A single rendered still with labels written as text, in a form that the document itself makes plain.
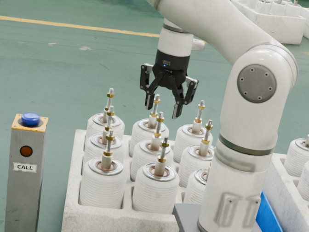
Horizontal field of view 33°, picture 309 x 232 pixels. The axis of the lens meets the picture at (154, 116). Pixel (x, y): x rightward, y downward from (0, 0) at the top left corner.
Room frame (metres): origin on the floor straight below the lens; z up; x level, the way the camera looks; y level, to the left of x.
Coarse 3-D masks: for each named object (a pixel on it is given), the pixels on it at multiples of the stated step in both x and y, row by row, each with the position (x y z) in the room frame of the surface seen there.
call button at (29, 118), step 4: (28, 112) 1.03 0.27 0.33; (32, 112) 1.03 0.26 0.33; (24, 116) 1.00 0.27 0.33; (28, 116) 1.01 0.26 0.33; (32, 116) 1.01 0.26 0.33; (36, 116) 1.01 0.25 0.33; (24, 120) 0.99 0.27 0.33; (28, 120) 0.99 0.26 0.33; (32, 120) 1.00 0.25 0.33; (36, 120) 1.00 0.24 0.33; (28, 124) 1.00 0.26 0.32; (32, 124) 1.00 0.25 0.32
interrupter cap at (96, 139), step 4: (92, 136) 1.12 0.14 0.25; (96, 136) 1.12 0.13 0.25; (100, 136) 1.13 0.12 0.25; (116, 136) 1.14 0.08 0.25; (92, 140) 1.10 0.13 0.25; (96, 140) 1.10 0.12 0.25; (100, 140) 1.11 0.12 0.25; (116, 140) 1.12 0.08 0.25; (120, 140) 1.12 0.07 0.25; (96, 144) 1.08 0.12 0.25; (100, 144) 1.09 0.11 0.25; (104, 144) 1.10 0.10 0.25; (112, 144) 1.10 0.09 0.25; (116, 144) 1.10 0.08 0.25; (120, 144) 1.10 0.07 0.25; (104, 148) 1.07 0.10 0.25; (112, 148) 1.08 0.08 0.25; (116, 148) 1.09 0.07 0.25
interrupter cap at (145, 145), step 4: (144, 140) 1.15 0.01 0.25; (148, 140) 1.15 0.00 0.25; (140, 144) 1.12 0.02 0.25; (144, 144) 1.13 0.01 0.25; (148, 144) 1.14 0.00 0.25; (140, 148) 1.11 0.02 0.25; (144, 148) 1.11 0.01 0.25; (148, 148) 1.11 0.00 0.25; (160, 148) 1.13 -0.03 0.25; (168, 148) 1.13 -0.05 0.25; (148, 152) 1.09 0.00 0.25; (152, 152) 1.09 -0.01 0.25; (156, 152) 1.10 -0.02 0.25; (160, 152) 1.10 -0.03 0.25; (168, 152) 1.11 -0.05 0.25
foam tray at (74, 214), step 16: (80, 144) 1.21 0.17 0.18; (128, 144) 1.29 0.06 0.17; (80, 160) 1.13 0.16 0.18; (128, 160) 1.17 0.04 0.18; (80, 176) 1.05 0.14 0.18; (128, 176) 1.09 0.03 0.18; (128, 192) 1.02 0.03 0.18; (64, 208) 0.92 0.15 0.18; (80, 208) 0.93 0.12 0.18; (96, 208) 0.94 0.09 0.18; (128, 208) 0.96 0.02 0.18; (64, 224) 0.91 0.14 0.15; (80, 224) 0.91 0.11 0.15; (96, 224) 0.92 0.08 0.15; (112, 224) 0.92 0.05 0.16; (128, 224) 0.93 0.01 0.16; (144, 224) 0.93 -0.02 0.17; (160, 224) 0.94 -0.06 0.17; (176, 224) 0.94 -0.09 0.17
